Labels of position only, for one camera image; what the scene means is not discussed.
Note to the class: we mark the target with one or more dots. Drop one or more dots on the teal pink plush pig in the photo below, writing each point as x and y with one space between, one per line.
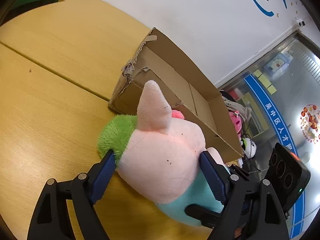
157 152

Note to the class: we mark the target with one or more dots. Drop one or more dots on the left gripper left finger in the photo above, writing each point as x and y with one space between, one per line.
51 220

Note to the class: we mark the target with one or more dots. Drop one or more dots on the pink plush toy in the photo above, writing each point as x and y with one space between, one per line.
237 122

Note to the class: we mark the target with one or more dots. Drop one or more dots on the beige printed cloth bag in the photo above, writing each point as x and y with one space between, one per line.
232 105

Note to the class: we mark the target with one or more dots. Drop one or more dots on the white green helmet toy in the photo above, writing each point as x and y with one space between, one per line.
249 147

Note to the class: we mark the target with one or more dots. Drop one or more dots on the brown cardboard box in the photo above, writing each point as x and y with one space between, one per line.
185 88

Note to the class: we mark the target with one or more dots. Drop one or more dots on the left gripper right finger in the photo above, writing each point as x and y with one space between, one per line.
253 206

